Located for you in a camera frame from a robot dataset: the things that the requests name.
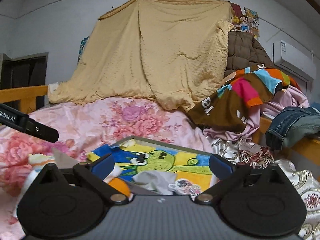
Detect blue denim jeans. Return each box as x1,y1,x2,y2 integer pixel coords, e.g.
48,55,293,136
265,107,319,150

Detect grey face mask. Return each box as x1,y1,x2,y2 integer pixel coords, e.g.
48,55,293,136
53,148,79,168

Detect pink floral bedsheet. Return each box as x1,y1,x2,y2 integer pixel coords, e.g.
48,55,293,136
1,98,212,239

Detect dark brown quilted blanket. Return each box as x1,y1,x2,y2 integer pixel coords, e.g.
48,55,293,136
224,30,274,77

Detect white maroon brocade bedspread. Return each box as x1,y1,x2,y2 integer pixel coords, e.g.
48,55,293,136
208,137,319,239

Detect white patterned sock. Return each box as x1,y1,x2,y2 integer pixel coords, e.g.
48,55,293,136
168,178,202,197

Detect wooden bed frame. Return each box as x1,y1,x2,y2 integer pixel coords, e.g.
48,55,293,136
0,86,48,114

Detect orange white plush toy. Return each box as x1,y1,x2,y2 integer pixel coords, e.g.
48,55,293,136
103,164,132,199

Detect blue wall poster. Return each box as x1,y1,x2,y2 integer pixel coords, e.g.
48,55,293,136
78,36,89,62

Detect cartoon wall poster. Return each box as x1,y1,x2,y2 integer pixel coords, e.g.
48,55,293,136
231,3,260,39

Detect brown multicolour striped garment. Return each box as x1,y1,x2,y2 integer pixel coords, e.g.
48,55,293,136
188,64,301,133

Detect tan yellow quilt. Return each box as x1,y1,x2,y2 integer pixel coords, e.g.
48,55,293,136
48,0,233,111

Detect colourful cartoon frog towel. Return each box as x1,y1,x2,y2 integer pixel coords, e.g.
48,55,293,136
86,139,221,193

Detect white wall air conditioner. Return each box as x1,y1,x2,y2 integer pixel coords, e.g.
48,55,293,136
273,40,316,82

